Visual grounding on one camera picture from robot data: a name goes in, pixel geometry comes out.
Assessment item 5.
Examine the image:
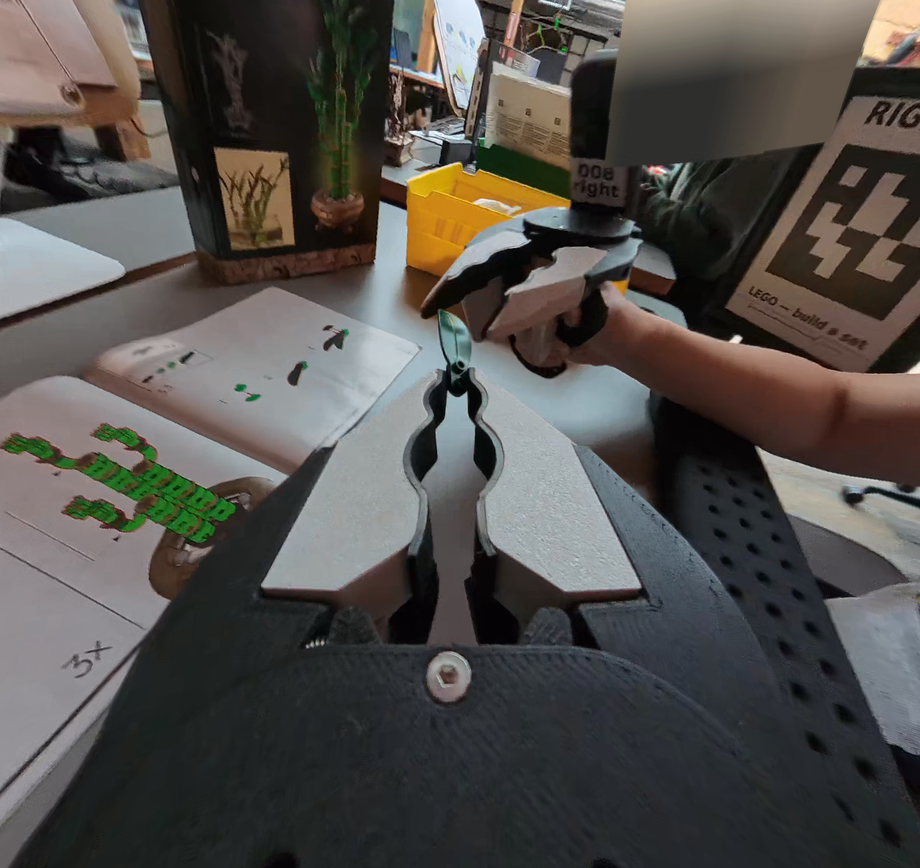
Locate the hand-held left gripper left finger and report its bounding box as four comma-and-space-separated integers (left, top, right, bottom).
261, 371, 443, 645

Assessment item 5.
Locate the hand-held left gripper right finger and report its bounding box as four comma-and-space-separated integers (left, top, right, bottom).
467, 369, 643, 645

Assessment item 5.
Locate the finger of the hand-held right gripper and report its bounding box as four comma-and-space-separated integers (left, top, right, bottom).
460, 286, 510, 339
487, 245, 610, 343

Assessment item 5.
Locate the dark green brick leaf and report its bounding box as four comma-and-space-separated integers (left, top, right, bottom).
436, 309, 475, 396

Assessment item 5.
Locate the person's right forearm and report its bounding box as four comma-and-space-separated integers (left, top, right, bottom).
625, 308, 920, 488

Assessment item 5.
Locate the black building set box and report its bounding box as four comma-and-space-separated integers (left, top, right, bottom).
133, 0, 398, 287

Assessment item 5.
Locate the person's right hand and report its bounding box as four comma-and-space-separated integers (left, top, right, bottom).
542, 282, 655, 369

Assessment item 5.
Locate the green bin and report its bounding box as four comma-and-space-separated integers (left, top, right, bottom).
474, 141, 576, 201

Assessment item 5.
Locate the yellow plastic bin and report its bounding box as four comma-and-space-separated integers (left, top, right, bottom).
404, 161, 574, 277

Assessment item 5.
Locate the white printed card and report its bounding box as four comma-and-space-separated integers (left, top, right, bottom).
485, 63, 576, 168

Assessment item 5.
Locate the building instruction booklet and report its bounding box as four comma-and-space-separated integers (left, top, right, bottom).
0, 286, 423, 800

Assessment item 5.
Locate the black perforated chair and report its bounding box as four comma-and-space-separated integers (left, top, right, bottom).
650, 394, 920, 868

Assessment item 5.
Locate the white paper poster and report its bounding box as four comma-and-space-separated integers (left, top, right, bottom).
417, 0, 491, 111

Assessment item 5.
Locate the framed marker sign stand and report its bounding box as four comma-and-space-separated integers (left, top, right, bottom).
724, 67, 920, 375

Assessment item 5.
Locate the black chair base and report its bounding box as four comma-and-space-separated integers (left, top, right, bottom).
842, 481, 920, 511

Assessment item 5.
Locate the white rounded board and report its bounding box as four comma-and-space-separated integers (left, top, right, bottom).
0, 216, 128, 321

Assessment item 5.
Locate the hanging poster board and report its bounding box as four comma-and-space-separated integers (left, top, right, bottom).
0, 0, 145, 132

